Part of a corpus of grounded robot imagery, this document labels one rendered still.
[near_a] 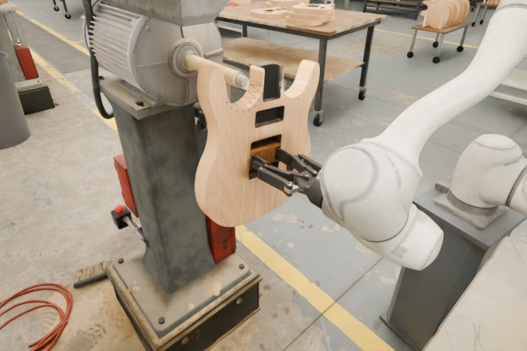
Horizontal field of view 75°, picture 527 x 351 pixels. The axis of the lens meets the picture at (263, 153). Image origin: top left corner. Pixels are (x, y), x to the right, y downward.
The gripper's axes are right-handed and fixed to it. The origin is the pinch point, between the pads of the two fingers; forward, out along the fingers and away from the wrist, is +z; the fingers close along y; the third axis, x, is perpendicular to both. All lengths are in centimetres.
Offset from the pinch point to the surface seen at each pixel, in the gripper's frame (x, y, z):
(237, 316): -96, 18, 27
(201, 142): -15.1, 9.3, 43.3
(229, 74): 19.9, -8.8, 4.3
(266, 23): 5, 176, 194
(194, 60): 20.1, -8.7, 17.7
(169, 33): 25.4, -11.5, 24.0
